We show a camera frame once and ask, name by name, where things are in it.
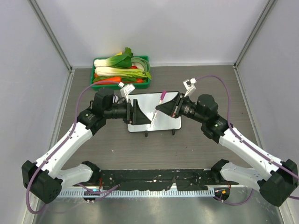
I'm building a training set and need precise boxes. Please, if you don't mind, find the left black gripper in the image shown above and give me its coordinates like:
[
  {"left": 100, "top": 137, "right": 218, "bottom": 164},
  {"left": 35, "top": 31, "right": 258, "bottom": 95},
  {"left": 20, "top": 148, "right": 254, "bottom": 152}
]
[{"left": 104, "top": 98, "right": 151, "bottom": 125}]

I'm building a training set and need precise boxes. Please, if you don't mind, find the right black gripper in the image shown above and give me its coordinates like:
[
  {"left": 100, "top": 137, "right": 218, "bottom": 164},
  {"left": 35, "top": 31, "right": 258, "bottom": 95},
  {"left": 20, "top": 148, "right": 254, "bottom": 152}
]
[{"left": 156, "top": 92, "right": 206, "bottom": 124}]

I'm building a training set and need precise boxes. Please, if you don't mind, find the small whiteboard with black frame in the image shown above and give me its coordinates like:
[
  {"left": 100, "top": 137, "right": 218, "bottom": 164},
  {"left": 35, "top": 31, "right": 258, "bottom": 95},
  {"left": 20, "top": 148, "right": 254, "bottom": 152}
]
[{"left": 128, "top": 92, "right": 181, "bottom": 133}]

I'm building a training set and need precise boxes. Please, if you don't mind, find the pink white marker pen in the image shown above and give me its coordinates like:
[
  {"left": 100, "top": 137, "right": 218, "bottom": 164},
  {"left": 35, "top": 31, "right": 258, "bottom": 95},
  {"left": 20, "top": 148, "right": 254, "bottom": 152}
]
[{"left": 150, "top": 91, "right": 167, "bottom": 127}]

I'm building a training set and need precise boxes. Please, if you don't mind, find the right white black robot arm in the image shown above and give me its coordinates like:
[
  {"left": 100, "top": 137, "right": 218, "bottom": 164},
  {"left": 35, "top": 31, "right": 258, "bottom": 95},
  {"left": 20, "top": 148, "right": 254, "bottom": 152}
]
[{"left": 156, "top": 93, "right": 299, "bottom": 207}]

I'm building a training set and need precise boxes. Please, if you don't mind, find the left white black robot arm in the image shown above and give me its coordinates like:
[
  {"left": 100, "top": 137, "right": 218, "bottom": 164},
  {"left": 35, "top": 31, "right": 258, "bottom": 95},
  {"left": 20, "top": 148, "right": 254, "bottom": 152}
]
[{"left": 21, "top": 84, "right": 151, "bottom": 204}]

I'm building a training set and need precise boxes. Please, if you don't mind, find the large orange carrot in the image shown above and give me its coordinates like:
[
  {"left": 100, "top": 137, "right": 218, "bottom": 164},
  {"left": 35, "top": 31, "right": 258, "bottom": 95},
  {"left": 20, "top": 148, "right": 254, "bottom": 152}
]
[{"left": 93, "top": 77, "right": 121, "bottom": 85}]

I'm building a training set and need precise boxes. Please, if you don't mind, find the green long beans bundle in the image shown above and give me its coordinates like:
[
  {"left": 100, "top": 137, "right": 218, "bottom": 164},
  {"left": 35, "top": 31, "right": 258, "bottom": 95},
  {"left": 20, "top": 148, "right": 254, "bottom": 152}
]
[{"left": 131, "top": 57, "right": 150, "bottom": 72}]

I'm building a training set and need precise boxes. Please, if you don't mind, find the green plastic tray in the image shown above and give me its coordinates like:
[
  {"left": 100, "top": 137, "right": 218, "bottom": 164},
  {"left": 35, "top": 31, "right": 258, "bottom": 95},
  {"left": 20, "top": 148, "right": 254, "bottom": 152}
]
[{"left": 90, "top": 55, "right": 151, "bottom": 91}]

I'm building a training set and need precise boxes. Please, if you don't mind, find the lower bok choy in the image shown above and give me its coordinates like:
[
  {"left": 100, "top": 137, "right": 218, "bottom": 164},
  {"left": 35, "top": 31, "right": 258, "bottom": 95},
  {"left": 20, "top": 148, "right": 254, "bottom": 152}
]
[{"left": 94, "top": 66, "right": 152, "bottom": 80}]

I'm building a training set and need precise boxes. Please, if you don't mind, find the bok choy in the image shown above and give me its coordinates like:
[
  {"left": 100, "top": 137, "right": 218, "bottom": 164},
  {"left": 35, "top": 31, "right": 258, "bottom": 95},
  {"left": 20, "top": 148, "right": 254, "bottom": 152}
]
[
  {"left": 93, "top": 47, "right": 133, "bottom": 68},
  {"left": 94, "top": 66, "right": 152, "bottom": 80}
]

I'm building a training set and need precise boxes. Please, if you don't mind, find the upper bok choy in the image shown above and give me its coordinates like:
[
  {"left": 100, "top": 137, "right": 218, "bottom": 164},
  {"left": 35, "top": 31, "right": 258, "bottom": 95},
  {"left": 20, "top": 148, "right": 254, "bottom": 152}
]
[{"left": 93, "top": 47, "right": 133, "bottom": 68}]

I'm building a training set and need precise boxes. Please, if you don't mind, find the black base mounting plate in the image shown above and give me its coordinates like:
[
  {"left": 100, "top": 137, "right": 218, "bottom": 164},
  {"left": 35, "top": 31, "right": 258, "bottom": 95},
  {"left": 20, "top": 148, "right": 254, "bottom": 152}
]
[{"left": 98, "top": 168, "right": 240, "bottom": 191}]

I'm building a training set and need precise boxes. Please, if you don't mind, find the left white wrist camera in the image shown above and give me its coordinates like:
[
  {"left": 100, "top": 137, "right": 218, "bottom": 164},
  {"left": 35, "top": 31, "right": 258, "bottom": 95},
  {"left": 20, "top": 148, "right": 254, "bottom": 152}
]
[{"left": 118, "top": 82, "right": 135, "bottom": 102}]

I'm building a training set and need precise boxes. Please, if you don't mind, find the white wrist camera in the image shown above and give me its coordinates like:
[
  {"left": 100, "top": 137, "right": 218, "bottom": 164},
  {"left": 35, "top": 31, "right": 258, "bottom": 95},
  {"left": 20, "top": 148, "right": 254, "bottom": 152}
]
[
  {"left": 118, "top": 82, "right": 135, "bottom": 102},
  {"left": 183, "top": 78, "right": 197, "bottom": 97}
]

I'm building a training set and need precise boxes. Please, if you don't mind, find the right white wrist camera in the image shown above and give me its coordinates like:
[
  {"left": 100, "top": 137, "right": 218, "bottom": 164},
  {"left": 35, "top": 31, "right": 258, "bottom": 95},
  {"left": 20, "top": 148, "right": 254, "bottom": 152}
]
[{"left": 183, "top": 78, "right": 197, "bottom": 97}]

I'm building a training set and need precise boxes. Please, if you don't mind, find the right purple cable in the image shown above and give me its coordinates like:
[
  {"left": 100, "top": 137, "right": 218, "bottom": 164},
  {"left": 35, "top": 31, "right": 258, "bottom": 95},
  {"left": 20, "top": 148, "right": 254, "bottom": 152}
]
[{"left": 195, "top": 74, "right": 299, "bottom": 206}]

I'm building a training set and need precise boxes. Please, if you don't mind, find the purple cable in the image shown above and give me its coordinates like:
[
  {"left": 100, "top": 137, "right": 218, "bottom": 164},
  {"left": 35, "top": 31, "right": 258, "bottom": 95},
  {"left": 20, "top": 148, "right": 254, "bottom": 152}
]
[
  {"left": 25, "top": 83, "right": 121, "bottom": 215},
  {"left": 195, "top": 74, "right": 299, "bottom": 206}
]

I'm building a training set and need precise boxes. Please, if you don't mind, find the white slotted cable duct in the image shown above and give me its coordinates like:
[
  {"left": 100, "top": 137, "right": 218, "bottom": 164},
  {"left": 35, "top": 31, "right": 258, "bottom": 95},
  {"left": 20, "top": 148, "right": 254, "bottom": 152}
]
[{"left": 58, "top": 187, "right": 215, "bottom": 199}]

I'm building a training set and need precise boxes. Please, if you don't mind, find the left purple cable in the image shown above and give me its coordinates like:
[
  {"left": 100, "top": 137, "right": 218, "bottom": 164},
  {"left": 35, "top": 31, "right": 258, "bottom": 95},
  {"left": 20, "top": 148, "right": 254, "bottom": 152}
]
[{"left": 25, "top": 83, "right": 121, "bottom": 215}]

